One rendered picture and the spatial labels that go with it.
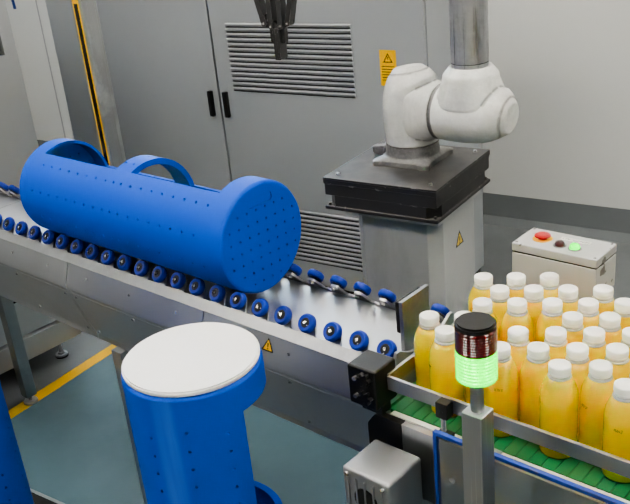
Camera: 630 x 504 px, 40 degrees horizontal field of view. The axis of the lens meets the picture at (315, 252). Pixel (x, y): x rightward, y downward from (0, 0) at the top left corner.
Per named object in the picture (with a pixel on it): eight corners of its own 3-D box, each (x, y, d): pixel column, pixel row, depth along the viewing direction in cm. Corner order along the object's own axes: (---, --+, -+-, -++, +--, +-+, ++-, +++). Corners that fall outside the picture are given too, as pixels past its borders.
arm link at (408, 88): (404, 129, 265) (399, 57, 256) (457, 135, 254) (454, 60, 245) (373, 145, 253) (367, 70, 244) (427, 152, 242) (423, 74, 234)
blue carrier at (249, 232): (106, 213, 283) (90, 127, 272) (307, 269, 228) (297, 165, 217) (29, 242, 264) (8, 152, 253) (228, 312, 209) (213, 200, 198)
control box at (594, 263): (532, 266, 205) (533, 225, 201) (615, 285, 193) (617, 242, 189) (511, 282, 199) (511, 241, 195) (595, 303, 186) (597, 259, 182)
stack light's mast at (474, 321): (470, 394, 141) (468, 307, 135) (505, 406, 137) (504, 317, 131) (449, 413, 137) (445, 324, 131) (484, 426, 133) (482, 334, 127)
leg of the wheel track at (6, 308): (33, 396, 366) (-3, 260, 341) (41, 400, 362) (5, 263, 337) (21, 403, 362) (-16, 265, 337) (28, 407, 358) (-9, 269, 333)
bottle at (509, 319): (539, 376, 181) (540, 306, 174) (522, 390, 176) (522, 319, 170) (511, 366, 185) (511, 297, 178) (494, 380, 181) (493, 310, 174)
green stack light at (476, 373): (469, 362, 139) (469, 335, 137) (505, 373, 135) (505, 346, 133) (447, 380, 135) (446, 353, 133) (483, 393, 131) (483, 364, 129)
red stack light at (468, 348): (469, 334, 137) (468, 312, 136) (505, 345, 133) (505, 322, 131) (446, 352, 133) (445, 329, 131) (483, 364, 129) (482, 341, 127)
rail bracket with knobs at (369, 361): (376, 386, 183) (373, 344, 179) (404, 397, 178) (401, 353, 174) (347, 409, 176) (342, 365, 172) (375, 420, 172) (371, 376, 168)
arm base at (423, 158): (389, 145, 270) (388, 128, 268) (455, 151, 258) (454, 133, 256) (359, 164, 257) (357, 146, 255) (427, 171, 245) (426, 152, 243)
